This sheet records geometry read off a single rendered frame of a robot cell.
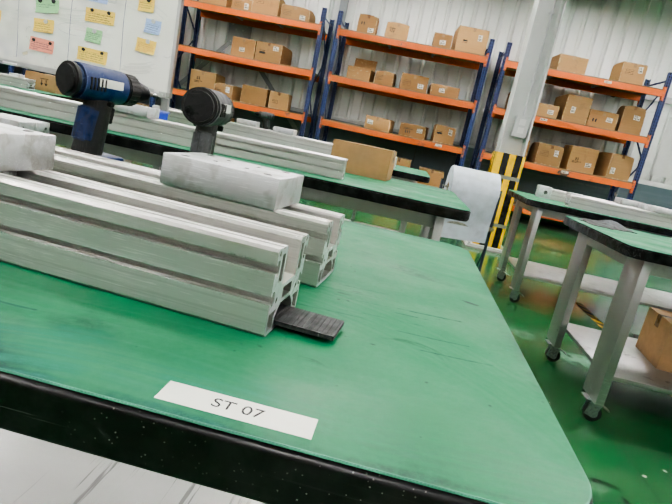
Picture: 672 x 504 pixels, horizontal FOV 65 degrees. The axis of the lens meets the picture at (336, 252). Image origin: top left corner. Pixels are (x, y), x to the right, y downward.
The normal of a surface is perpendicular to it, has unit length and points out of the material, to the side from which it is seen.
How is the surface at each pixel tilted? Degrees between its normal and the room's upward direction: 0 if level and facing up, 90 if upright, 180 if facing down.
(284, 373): 0
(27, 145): 90
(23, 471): 0
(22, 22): 90
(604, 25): 90
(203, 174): 90
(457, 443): 0
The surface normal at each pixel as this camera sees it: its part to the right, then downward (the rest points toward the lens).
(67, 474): 0.20, -0.95
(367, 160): -0.21, 0.16
